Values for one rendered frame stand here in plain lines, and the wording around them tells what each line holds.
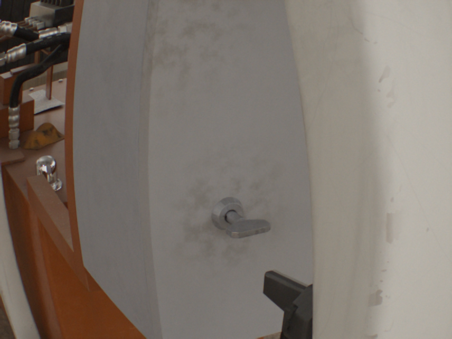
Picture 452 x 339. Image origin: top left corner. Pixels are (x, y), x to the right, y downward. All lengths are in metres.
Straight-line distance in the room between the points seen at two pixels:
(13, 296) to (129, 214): 0.73
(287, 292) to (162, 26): 0.22
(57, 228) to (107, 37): 0.37
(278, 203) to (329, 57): 0.47
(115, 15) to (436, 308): 0.49
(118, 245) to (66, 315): 0.56
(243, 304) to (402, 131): 0.51
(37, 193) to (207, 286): 0.47
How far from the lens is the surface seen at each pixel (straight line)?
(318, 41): 0.26
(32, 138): 1.46
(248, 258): 0.72
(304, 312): 0.51
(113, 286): 0.81
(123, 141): 0.69
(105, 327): 1.34
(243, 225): 0.66
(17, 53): 1.31
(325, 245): 0.28
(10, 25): 1.38
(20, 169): 1.34
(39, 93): 1.86
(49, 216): 1.05
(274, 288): 0.57
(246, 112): 0.67
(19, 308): 1.41
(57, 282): 1.25
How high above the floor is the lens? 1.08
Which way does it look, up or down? 21 degrees down
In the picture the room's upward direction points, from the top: 2 degrees clockwise
